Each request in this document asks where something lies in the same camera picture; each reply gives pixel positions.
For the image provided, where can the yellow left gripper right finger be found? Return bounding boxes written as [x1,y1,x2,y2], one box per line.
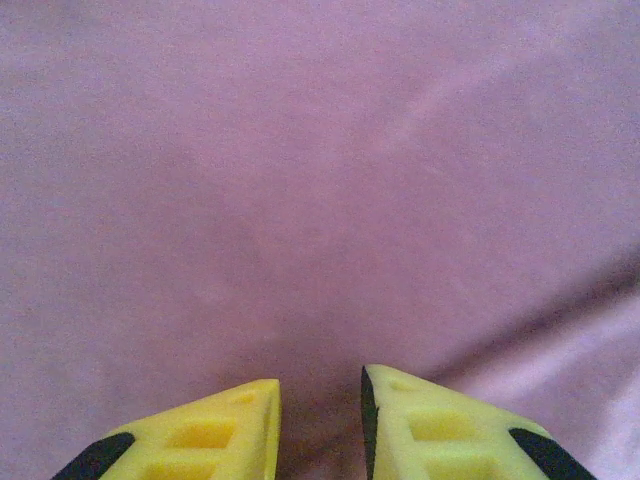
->
[360,364,599,480]

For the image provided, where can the maroon t-shirt with star print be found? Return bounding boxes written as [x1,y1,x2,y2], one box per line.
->
[0,0,640,480]

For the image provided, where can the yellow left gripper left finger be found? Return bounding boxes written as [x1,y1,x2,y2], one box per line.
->
[49,378,282,480]

